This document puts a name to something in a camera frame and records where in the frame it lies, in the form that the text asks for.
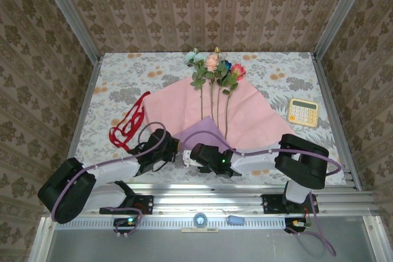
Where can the aluminium frame post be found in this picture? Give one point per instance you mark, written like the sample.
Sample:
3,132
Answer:
67,13
344,13

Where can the blue round knob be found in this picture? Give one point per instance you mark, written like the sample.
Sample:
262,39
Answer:
200,219

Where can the dark blue artificial flower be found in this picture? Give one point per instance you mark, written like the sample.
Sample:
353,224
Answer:
226,65

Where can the pink and purple wrapping paper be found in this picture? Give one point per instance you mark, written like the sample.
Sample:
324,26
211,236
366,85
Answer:
251,111

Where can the yellow calculator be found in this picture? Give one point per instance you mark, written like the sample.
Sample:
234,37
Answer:
302,116

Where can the perforated metal strip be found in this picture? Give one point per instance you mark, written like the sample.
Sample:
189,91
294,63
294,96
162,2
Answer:
172,222

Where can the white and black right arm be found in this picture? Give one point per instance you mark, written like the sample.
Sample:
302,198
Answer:
301,164

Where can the peach artificial flower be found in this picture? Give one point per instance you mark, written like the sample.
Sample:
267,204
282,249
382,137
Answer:
212,62

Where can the small control board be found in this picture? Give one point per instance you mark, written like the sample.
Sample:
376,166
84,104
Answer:
296,223
127,222

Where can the red artificial flower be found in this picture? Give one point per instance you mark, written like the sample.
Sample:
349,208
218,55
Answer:
238,71

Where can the blue oblong capsule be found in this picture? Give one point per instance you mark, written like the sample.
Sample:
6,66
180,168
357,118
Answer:
235,220

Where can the beige label strip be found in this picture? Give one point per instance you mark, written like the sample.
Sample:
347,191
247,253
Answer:
199,230

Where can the aluminium front rail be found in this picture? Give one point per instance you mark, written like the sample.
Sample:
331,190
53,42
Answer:
208,197

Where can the floral print tablecloth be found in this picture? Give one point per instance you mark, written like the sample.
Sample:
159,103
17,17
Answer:
122,68

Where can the aluminium side rail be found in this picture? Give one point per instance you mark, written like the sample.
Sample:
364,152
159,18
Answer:
334,114
84,114

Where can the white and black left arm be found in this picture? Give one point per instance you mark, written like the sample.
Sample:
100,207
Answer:
67,188

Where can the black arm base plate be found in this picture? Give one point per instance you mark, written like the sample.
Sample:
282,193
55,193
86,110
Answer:
270,203
145,203

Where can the grey metal tray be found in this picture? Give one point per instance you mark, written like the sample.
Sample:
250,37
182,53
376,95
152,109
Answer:
199,246

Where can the red satin ribbon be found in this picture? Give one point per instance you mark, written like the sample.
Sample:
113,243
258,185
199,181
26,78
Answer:
118,144

